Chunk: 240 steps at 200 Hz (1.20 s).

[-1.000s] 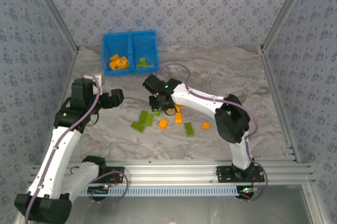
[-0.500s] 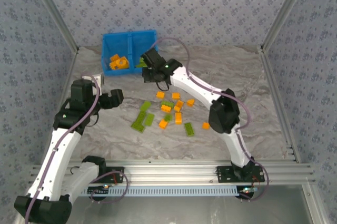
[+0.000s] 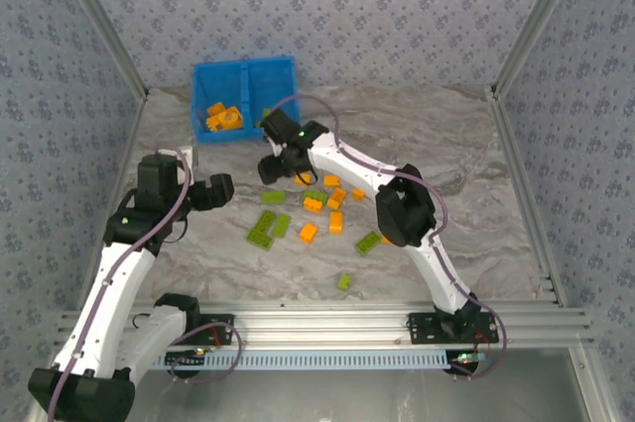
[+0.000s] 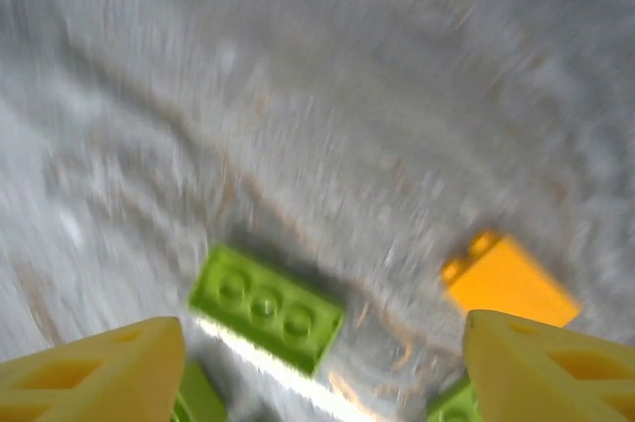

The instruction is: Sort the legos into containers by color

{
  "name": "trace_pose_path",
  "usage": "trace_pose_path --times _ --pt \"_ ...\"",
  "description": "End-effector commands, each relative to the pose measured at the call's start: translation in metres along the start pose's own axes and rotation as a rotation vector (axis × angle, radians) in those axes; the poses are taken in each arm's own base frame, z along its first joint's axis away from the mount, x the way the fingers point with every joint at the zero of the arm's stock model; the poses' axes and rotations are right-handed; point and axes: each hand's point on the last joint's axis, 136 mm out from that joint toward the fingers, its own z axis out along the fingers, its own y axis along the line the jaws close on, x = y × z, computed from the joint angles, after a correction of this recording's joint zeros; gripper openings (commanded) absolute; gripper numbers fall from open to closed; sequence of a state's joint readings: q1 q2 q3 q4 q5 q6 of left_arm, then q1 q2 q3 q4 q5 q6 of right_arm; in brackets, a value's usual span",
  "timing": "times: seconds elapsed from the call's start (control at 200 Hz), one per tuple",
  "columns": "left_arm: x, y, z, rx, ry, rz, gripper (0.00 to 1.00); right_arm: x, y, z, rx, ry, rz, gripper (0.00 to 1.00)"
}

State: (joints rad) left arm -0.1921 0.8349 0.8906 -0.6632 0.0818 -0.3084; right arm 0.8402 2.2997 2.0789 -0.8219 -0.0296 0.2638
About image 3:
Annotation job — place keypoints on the orange lego window frame block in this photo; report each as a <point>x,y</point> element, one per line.
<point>235,123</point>

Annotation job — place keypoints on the orange lego arch piece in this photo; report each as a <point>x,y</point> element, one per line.
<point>215,108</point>

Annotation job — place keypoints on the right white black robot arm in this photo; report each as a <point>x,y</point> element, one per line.
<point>436,268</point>

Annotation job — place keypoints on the blue two-compartment plastic bin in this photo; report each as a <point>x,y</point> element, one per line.
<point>223,79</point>

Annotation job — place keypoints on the small circuit board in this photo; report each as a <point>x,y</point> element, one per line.
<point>186,358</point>
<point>466,358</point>

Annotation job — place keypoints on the right white camera bracket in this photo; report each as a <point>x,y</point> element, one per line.
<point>276,147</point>

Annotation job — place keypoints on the white camera bracket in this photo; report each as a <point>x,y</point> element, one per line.
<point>276,147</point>
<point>188,154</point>

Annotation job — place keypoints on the left white camera bracket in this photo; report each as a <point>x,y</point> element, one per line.
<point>188,154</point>

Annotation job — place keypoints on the aluminium side rail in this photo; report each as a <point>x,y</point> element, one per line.
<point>130,144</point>
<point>511,144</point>

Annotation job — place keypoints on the aluminium frame post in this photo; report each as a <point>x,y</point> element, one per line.
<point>99,20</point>
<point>541,20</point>

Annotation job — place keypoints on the aluminium cross rail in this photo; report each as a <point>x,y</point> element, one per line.
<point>322,327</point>

